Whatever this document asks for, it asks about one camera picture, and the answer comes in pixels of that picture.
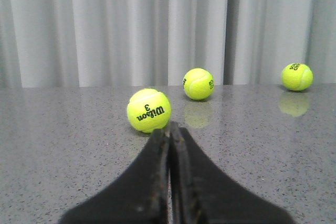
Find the yellow tennis ball centre rear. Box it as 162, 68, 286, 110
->
281, 63, 313, 91

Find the yellow tennis ball left rear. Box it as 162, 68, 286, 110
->
183, 68, 214, 100

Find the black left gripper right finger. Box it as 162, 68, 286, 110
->
169, 122, 294, 223

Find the white pleated curtain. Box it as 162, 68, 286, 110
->
1, 0, 335, 88

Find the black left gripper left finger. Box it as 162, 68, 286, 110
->
60, 130, 169, 223

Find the Wilson 3 tennis ball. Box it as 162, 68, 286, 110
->
127, 88, 171, 133

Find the yellow tennis ball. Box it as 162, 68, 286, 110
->
183, 68, 214, 100
281, 63, 313, 91

